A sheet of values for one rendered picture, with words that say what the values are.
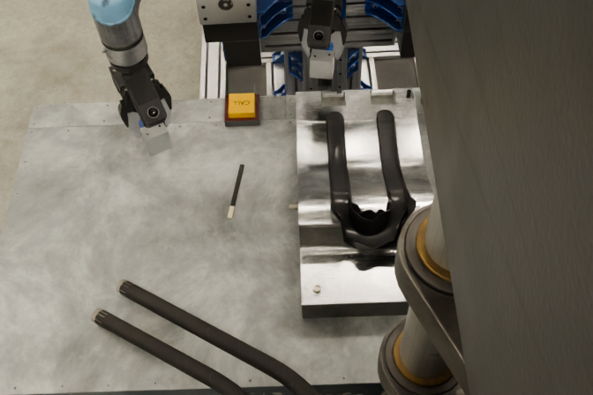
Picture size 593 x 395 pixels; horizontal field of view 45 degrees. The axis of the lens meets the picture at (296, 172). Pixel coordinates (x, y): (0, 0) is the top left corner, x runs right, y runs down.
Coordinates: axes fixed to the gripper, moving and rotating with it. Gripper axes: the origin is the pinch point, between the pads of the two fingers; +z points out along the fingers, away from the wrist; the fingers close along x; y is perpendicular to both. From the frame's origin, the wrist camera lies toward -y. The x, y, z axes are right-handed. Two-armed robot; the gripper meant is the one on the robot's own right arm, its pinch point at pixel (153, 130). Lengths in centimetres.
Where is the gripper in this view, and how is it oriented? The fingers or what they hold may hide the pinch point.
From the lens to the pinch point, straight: 150.3
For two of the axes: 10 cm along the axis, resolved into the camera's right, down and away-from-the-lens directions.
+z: 0.3, 5.8, 8.1
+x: -8.8, 4.1, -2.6
